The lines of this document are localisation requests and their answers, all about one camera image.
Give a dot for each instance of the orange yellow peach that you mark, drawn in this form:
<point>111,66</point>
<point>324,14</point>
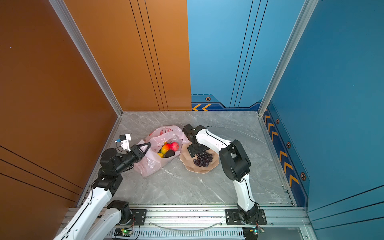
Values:
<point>165,148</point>

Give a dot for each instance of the dark purple grape bunch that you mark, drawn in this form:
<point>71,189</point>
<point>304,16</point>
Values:
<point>203,159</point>

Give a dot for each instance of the left green circuit board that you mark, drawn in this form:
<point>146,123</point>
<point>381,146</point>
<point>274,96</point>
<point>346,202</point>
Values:
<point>125,232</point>

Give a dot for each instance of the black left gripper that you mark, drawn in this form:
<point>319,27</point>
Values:
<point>137,153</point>

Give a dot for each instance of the right green circuit board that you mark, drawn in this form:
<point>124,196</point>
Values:
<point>257,231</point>

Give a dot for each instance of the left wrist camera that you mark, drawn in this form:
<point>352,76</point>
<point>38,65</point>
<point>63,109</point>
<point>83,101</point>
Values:
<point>123,142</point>

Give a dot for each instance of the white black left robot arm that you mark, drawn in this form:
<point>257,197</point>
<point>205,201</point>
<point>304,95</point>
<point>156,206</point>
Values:
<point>98,215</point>

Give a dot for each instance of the aluminium front rail frame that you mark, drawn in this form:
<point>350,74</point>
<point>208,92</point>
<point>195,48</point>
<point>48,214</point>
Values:
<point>208,222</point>

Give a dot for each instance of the dark avocado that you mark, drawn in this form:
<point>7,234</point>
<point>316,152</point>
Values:
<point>169,153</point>

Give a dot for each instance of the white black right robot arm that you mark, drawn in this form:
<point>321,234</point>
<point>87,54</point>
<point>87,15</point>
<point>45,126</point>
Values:
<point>235,164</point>

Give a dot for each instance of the beige wavy fruit plate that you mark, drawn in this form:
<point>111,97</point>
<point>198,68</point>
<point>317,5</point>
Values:
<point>190,162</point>

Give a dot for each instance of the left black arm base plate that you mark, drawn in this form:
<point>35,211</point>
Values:
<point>138,217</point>

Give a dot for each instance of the left aluminium corner post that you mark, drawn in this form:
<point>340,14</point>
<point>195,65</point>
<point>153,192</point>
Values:
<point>75,34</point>

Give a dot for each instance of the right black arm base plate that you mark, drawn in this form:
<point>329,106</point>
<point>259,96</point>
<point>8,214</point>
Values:
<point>252,217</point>

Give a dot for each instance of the red apple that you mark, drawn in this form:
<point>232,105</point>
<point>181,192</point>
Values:
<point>174,146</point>

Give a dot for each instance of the pink printed plastic bag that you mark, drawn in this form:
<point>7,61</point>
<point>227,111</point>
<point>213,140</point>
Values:
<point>152,162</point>

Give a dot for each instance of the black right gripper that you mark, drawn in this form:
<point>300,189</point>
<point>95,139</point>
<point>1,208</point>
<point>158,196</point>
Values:
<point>191,151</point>

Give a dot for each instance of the aluminium corner post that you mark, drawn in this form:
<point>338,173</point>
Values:
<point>295,36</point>
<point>75,34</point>

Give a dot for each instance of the right aluminium corner post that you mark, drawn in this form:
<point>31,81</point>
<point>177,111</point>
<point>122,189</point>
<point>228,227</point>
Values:
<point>295,36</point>

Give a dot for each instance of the green circuit board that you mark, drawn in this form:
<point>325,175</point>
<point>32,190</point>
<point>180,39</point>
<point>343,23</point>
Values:
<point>125,232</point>
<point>257,231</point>

